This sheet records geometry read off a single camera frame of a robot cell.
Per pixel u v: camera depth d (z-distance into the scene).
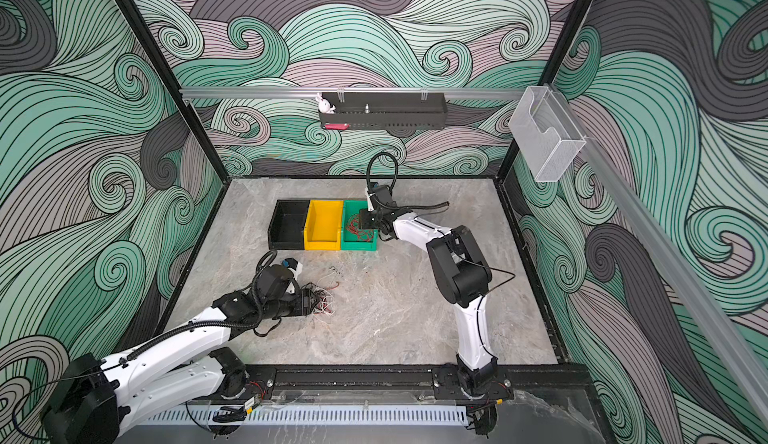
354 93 0.96
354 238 1.01
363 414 0.70
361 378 0.75
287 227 1.09
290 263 0.75
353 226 1.02
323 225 1.05
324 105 0.85
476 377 0.62
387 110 0.95
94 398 0.38
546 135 0.78
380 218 0.76
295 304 0.71
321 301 0.83
